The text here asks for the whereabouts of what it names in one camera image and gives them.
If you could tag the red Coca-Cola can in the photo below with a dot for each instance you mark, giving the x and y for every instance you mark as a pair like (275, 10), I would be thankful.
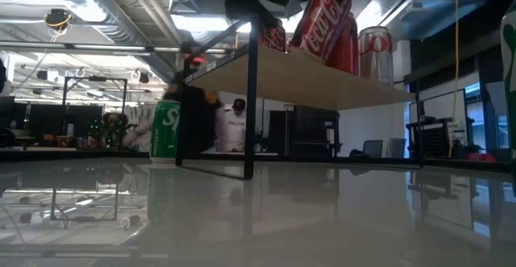
(274, 39)
(320, 25)

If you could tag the red Coke Zero can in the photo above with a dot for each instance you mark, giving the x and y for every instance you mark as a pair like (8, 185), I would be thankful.
(346, 53)

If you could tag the silver Diet Coke can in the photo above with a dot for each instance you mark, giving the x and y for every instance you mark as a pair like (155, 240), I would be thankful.
(375, 61)

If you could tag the green Sprite can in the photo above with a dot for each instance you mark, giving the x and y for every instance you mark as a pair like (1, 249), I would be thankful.
(511, 97)
(164, 134)

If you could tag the background black robot arm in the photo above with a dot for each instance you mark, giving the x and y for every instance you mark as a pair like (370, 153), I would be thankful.
(96, 132)

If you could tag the person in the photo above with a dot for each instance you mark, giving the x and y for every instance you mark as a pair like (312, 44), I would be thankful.
(199, 122)
(235, 130)
(137, 132)

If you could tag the black cabinet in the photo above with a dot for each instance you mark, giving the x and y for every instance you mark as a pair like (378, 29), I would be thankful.
(306, 130)

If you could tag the white patterned sheet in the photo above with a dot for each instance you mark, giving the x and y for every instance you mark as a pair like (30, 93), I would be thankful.
(139, 109)

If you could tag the grey chair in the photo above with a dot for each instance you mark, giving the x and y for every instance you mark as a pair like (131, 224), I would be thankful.
(373, 148)
(398, 148)

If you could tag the black equipment cart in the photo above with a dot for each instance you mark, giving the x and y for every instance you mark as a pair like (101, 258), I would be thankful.
(435, 138)

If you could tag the red box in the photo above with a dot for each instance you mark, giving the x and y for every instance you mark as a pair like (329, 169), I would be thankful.
(481, 157)

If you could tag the black partition panel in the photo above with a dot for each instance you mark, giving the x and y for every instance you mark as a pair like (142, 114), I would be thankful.
(48, 118)

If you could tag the wooden shelf black metal frame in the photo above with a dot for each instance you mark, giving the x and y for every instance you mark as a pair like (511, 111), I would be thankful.
(302, 81)

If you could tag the large silver ceiling duct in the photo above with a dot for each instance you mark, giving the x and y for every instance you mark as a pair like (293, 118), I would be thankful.
(113, 25)

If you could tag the black frame rig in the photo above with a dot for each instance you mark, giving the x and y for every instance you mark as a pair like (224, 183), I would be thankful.
(94, 78)

